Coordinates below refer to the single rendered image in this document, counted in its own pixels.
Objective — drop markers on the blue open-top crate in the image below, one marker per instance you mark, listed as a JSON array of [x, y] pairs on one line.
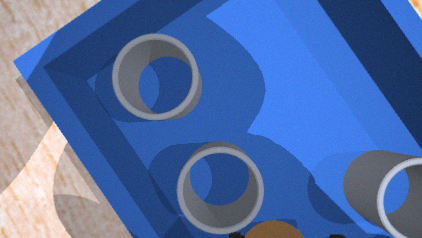
[[303, 87]]

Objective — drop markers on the grey metal bushing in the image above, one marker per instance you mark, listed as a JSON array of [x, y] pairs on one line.
[[131, 61], [364, 185], [222, 219]]

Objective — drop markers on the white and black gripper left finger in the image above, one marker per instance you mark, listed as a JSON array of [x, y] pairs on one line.
[[236, 235]]

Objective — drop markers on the bronze bushing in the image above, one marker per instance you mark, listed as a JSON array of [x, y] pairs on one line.
[[273, 229]]

